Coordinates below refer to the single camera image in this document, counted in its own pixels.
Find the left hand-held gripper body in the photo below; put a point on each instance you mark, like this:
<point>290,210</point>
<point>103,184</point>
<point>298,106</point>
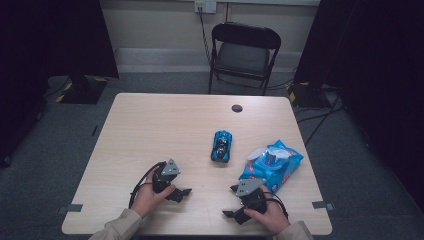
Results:
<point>166,173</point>

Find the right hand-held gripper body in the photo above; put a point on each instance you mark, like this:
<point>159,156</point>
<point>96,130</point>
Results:
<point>248,186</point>

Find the blue wet wipes packet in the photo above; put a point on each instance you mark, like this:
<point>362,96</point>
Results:
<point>266,173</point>

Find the blue toy car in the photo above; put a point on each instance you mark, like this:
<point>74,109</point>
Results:
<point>221,146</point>

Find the person's left hand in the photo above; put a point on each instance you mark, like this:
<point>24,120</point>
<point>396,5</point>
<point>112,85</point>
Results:
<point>146,200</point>

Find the person's right hand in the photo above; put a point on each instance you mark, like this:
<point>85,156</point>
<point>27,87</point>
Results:
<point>273,218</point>

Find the grey tape strip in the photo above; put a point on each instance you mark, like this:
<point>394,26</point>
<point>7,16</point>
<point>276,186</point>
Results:
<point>71,208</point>
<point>321,205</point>

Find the black stand base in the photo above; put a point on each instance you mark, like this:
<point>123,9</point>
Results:
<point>83,91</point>
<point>308,96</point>

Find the black folding chair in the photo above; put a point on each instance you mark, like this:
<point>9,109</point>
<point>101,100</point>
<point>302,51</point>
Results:
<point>243,58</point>

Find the dark curtain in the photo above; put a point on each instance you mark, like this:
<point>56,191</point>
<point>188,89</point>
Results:
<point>50,40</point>
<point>376,66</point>

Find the white wall socket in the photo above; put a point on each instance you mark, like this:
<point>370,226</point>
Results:
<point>205,6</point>

